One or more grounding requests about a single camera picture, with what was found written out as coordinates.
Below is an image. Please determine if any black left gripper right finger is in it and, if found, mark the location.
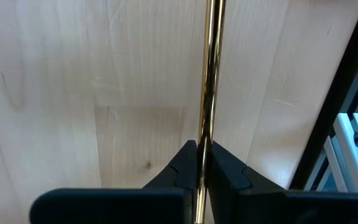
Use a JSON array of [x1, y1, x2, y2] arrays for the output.
[[206, 140, 358, 224]]

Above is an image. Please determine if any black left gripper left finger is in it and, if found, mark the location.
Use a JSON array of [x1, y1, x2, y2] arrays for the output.
[[29, 139, 198, 224]]

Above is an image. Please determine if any silver aluminium bracket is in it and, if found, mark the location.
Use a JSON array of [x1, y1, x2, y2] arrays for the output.
[[303, 112, 358, 194]]

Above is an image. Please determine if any gold candlestick holder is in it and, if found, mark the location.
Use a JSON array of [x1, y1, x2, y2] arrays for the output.
[[194, 0, 227, 224]]

